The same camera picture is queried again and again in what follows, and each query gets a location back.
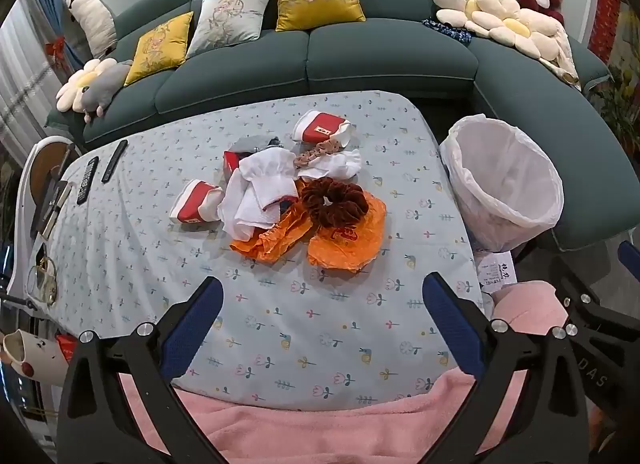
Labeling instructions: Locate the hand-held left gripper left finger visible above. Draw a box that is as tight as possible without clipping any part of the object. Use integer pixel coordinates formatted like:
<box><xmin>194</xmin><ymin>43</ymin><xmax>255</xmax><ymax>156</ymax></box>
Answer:
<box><xmin>56</xmin><ymin>275</ymin><xmax>236</xmax><ymax>464</ymax></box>

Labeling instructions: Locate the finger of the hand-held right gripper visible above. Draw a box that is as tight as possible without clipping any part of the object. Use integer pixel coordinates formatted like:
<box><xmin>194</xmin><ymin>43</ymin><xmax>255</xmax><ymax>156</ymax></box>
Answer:
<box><xmin>552</xmin><ymin>257</ymin><xmax>611</xmax><ymax>345</ymax></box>
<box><xmin>617</xmin><ymin>240</ymin><xmax>640</xmax><ymax>269</ymax></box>

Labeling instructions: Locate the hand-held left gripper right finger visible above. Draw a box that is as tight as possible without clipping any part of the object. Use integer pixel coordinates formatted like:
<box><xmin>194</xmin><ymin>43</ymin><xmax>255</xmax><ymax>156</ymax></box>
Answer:
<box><xmin>422</xmin><ymin>273</ymin><xmax>593</xmax><ymax>464</ymax></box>

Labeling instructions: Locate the orange plastic bag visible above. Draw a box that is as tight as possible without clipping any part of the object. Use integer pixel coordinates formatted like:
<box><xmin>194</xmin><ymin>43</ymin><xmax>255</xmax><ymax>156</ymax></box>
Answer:
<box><xmin>230</xmin><ymin>207</ymin><xmax>313</xmax><ymax>263</ymax></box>
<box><xmin>307</xmin><ymin>194</ymin><xmax>388</xmax><ymax>272</ymax></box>

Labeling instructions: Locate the crushed red white paper cup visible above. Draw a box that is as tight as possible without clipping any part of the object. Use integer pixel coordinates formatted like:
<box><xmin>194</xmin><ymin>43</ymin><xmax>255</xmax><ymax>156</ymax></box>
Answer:
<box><xmin>291</xmin><ymin>109</ymin><xmax>357</xmax><ymax>146</ymax></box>
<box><xmin>169</xmin><ymin>179</ymin><xmax>223</xmax><ymax>225</ymax></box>

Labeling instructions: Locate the bin with white bag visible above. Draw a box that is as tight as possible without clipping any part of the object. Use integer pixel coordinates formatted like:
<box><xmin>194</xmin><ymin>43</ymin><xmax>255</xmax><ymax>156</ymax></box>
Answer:
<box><xmin>439</xmin><ymin>113</ymin><xmax>565</xmax><ymax>252</ymax></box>

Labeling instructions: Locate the dark brown scrunchie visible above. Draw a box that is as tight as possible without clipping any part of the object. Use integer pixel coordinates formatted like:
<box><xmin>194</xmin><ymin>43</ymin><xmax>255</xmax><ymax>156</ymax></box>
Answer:
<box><xmin>300</xmin><ymin>179</ymin><xmax>370</xmax><ymax>230</ymax></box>

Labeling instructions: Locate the white ribbed sock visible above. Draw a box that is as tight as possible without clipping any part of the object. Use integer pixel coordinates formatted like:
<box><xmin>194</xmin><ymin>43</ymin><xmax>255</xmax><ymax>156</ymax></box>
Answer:
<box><xmin>297</xmin><ymin>148</ymin><xmax>362</xmax><ymax>181</ymax></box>

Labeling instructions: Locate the pink stool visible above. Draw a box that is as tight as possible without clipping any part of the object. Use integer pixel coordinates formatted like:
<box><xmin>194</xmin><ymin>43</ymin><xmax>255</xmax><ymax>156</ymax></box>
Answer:
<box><xmin>487</xmin><ymin>280</ymin><xmax>568</xmax><ymax>332</ymax></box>

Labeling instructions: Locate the white paper slip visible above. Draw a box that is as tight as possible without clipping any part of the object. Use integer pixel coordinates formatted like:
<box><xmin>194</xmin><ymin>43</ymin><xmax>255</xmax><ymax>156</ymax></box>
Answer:
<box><xmin>472</xmin><ymin>249</ymin><xmax>518</xmax><ymax>295</ymax></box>

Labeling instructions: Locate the floral tablecloth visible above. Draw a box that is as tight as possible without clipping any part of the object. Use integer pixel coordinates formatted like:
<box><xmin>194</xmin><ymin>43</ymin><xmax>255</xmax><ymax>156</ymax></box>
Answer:
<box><xmin>35</xmin><ymin>89</ymin><xmax>493</xmax><ymax>412</ymax></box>

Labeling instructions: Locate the small red packet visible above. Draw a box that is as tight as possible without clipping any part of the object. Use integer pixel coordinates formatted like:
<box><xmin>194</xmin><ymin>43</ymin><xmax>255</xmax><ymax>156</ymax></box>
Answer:
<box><xmin>55</xmin><ymin>334</ymin><xmax>78</xmax><ymax>365</ymax></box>

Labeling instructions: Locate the gold-framed small bag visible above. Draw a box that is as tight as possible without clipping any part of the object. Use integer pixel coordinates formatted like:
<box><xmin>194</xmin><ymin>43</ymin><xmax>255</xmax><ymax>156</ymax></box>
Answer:
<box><xmin>25</xmin><ymin>257</ymin><xmax>60</xmax><ymax>305</ymax></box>

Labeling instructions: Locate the pink blanket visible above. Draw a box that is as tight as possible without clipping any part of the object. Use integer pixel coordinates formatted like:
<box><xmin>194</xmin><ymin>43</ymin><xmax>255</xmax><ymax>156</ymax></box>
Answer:
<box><xmin>117</xmin><ymin>369</ymin><xmax>591</xmax><ymax>464</ymax></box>

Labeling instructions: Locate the cream mug with face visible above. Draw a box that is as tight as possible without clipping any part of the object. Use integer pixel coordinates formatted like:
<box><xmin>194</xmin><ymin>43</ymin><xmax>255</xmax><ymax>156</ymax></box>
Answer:
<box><xmin>0</xmin><ymin>329</ymin><xmax>71</xmax><ymax>387</ymax></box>

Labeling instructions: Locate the black remote control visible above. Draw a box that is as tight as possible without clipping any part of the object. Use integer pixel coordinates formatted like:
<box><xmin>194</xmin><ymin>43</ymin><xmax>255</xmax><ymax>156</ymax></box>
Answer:
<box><xmin>101</xmin><ymin>140</ymin><xmax>129</xmax><ymax>183</ymax></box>
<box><xmin>76</xmin><ymin>157</ymin><xmax>99</xmax><ymax>205</ymax></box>

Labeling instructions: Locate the black case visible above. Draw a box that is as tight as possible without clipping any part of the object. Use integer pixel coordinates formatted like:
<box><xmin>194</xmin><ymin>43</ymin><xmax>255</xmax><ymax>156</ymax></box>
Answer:
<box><xmin>31</xmin><ymin>179</ymin><xmax>75</xmax><ymax>240</ymax></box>

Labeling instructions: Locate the white round side table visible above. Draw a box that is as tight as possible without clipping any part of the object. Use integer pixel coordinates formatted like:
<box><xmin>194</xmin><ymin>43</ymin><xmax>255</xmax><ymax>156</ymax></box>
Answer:
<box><xmin>10</xmin><ymin>137</ymin><xmax>83</xmax><ymax>305</ymax></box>

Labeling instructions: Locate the grey plush toy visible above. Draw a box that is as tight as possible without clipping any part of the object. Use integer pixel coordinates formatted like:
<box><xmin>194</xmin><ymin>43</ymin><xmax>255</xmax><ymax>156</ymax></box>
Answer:
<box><xmin>80</xmin><ymin>60</ymin><xmax>133</xmax><ymax>124</ymax></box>

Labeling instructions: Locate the small daisy cushion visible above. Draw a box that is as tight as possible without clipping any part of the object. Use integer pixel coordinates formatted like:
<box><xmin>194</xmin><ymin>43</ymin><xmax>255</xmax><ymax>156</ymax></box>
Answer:
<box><xmin>55</xmin><ymin>58</ymin><xmax>118</xmax><ymax>112</ymax></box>

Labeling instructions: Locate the green sofa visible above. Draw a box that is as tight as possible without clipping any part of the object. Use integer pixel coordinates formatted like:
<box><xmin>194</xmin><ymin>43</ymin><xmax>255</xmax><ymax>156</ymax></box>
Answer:
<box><xmin>42</xmin><ymin>0</ymin><xmax>613</xmax><ymax>252</ymax></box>

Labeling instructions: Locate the small yellow embroidered pillow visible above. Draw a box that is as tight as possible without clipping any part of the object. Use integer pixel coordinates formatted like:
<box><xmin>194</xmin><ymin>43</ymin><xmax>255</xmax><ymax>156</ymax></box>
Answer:
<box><xmin>123</xmin><ymin>11</ymin><xmax>194</xmax><ymax>88</ymax></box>

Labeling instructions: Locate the blue patterned cloth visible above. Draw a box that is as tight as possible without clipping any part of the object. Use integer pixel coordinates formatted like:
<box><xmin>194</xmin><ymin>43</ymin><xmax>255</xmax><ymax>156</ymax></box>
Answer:
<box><xmin>421</xmin><ymin>18</ymin><xmax>473</xmax><ymax>45</ymax></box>

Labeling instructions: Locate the white curtain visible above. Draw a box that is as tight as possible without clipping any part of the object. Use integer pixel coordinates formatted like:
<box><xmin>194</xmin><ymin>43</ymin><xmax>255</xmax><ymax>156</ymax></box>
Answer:
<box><xmin>0</xmin><ymin>0</ymin><xmax>61</xmax><ymax>150</ymax></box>

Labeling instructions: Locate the grey embroidered pillow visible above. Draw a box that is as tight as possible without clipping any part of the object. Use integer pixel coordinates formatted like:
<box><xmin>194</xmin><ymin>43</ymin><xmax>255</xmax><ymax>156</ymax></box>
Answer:
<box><xmin>186</xmin><ymin>0</ymin><xmax>274</xmax><ymax>59</ymax></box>

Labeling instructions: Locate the red bow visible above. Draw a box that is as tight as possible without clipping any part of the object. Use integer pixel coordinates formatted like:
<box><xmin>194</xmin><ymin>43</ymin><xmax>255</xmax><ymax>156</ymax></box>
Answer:
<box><xmin>45</xmin><ymin>37</ymin><xmax>68</xmax><ymax>65</ymax></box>

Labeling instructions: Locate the white plush toy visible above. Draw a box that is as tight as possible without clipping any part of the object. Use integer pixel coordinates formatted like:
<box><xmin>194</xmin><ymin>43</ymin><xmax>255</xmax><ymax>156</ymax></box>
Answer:
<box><xmin>62</xmin><ymin>0</ymin><xmax>118</xmax><ymax>59</ymax></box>

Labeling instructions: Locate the grey drawstring pouch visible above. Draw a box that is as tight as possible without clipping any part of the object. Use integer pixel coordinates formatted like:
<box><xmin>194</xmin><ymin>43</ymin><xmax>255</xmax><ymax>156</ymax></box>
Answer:
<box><xmin>232</xmin><ymin>135</ymin><xmax>286</xmax><ymax>155</ymax></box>

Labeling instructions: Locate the red wall hanging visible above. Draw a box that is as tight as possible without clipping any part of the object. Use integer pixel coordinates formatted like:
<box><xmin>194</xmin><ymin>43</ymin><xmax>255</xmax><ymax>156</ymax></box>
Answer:
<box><xmin>587</xmin><ymin>0</ymin><xmax>621</xmax><ymax>65</ymax></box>

